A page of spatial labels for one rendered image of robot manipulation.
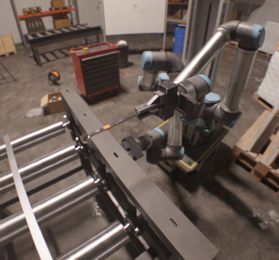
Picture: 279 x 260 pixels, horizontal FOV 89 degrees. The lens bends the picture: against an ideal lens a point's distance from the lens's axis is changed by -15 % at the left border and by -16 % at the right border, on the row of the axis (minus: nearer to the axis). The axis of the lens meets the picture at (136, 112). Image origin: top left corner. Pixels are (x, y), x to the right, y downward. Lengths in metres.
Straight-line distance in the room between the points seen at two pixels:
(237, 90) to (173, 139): 0.52
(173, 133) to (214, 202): 1.18
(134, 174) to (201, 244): 0.31
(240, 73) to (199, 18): 0.62
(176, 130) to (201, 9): 0.98
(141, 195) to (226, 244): 1.42
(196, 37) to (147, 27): 3.88
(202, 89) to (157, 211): 0.46
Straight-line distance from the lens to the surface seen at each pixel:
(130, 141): 0.87
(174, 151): 1.03
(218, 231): 1.91
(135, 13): 5.20
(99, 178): 0.95
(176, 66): 0.98
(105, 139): 0.75
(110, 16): 5.11
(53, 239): 1.89
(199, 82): 0.67
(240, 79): 1.14
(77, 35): 5.91
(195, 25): 1.50
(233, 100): 1.22
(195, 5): 1.48
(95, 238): 0.83
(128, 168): 0.64
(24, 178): 1.15
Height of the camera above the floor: 1.70
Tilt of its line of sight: 37 degrees down
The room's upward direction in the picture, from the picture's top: straight up
